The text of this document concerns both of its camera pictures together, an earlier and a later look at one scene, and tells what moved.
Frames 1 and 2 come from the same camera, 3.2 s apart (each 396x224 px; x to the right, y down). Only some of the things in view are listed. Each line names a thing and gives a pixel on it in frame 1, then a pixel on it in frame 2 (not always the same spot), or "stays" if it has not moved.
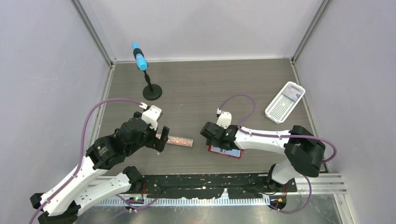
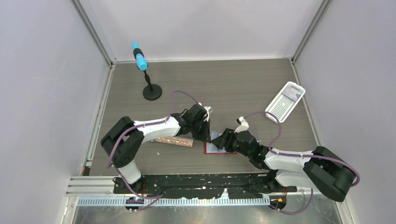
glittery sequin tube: x=179 y=141 stays
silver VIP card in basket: x=292 y=92 stays
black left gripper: x=157 y=143 -> x=205 y=136
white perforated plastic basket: x=284 y=102 stays
